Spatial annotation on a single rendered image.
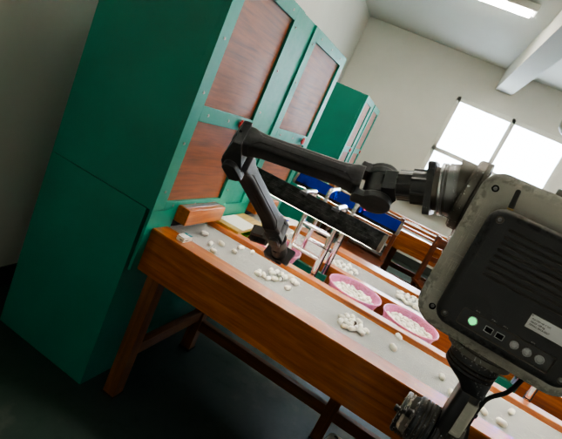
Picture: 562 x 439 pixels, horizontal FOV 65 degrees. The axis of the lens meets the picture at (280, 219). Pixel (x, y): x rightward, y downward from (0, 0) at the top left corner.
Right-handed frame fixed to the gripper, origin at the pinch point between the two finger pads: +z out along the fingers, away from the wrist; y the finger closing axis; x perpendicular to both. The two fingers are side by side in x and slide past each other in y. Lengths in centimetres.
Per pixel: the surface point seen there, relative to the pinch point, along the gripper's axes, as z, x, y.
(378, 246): -1.8, -25.2, -28.6
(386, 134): 342, -389, 77
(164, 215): -5.8, 9.1, 48.3
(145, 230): -9, 19, 48
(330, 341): -4.5, 17.3, -31.4
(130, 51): -46, -25, 81
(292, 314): -4.8, 16.0, -15.5
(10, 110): -24, 10, 125
